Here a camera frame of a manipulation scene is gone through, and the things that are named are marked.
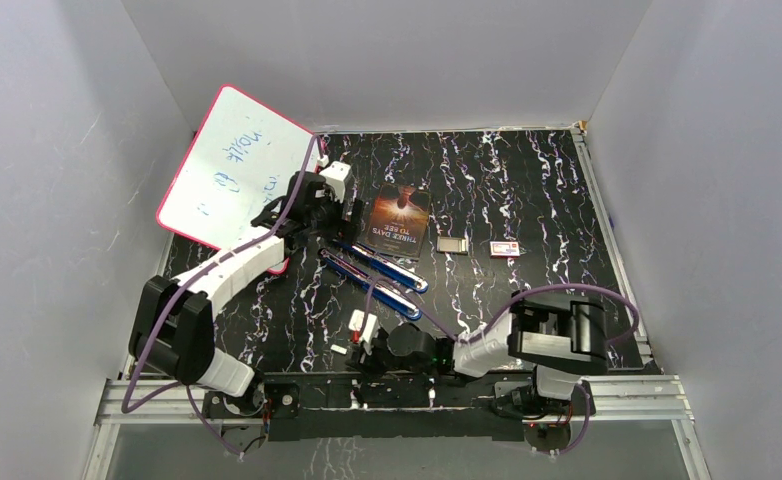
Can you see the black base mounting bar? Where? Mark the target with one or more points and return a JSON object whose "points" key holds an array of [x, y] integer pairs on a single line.
{"points": [[502, 406]]}

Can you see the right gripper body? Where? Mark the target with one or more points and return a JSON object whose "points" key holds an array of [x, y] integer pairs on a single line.
{"points": [[379, 360]]}

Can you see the red staples box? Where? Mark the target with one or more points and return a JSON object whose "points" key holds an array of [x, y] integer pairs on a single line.
{"points": [[507, 249]]}

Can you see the pink framed whiteboard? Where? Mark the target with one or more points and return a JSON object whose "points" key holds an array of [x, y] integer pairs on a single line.
{"points": [[241, 158]]}

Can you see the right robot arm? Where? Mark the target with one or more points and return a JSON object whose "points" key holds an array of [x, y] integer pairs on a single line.
{"points": [[562, 335]]}

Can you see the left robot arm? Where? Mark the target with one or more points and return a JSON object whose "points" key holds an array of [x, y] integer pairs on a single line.
{"points": [[173, 331]]}

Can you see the three days to see book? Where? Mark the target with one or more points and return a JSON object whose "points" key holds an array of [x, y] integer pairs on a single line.
{"points": [[397, 221]]}

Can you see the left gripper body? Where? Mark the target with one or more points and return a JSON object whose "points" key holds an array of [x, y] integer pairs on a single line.
{"points": [[330, 224]]}

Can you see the staples box tray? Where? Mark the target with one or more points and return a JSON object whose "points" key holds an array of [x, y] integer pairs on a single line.
{"points": [[452, 245]]}

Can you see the blue stapler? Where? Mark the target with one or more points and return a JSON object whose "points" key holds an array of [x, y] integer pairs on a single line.
{"points": [[377, 265]]}

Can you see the silver staple strip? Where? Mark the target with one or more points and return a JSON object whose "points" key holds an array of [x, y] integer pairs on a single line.
{"points": [[338, 349]]}

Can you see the aluminium frame rail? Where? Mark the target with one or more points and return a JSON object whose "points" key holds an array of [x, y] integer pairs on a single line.
{"points": [[605, 398]]}

